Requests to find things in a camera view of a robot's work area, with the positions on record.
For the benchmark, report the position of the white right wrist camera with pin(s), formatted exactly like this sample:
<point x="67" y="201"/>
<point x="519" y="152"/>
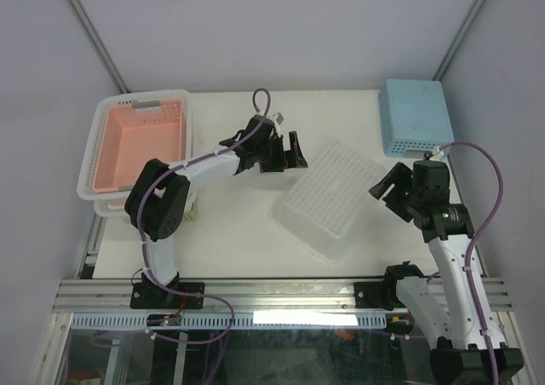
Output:
<point x="439" y="153"/>

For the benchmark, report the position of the white perforated basket top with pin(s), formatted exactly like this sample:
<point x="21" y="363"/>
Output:
<point x="323" y="209"/>

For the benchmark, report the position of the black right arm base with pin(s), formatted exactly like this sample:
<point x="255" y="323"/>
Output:
<point x="382" y="294"/>

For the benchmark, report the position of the right aluminium frame post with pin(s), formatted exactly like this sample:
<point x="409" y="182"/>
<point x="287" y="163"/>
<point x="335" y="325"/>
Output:
<point x="458" y="40"/>

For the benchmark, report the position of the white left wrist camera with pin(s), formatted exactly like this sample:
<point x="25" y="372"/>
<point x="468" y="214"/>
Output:
<point x="277" y="119"/>

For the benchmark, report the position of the yellow-green perforated basket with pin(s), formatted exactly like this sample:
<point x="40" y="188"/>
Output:
<point x="192" y="213"/>

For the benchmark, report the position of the pink basket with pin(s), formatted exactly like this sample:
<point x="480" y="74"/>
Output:
<point x="134" y="134"/>

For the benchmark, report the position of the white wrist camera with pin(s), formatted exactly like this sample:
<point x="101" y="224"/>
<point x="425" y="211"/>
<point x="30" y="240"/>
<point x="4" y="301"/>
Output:
<point x="439" y="153"/>
<point x="277" y="119"/>

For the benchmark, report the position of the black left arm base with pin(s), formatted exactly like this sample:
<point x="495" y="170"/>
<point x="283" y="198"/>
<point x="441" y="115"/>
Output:
<point x="166" y="295"/>

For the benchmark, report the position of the aluminium frame post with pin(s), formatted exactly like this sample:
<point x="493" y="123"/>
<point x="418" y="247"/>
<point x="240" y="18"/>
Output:
<point x="458" y="40"/>
<point x="97" y="44"/>

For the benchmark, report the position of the left aluminium frame post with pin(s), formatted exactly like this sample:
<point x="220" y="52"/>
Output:
<point x="97" y="44"/>

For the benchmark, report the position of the aluminium mounting rail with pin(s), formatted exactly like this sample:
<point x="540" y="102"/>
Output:
<point x="245" y="295"/>

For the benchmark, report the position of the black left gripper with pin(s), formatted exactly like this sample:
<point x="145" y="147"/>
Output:
<point x="292" y="158"/>

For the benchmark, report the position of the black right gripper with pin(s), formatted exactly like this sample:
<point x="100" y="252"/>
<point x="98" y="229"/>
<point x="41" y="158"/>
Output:
<point x="398" y="175"/>

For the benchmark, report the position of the light blue perforated basket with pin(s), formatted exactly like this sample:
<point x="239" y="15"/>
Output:
<point x="413" y="116"/>

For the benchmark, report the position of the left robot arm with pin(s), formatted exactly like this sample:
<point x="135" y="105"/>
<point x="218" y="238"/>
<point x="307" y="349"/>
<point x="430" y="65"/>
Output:
<point x="157" y="201"/>

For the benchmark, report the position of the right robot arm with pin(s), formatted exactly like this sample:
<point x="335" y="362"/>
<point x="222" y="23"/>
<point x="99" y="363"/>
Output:
<point x="467" y="345"/>

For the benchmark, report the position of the grey slotted cable duct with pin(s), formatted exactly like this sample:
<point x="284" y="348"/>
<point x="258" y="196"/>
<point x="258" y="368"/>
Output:
<point x="223" y="321"/>

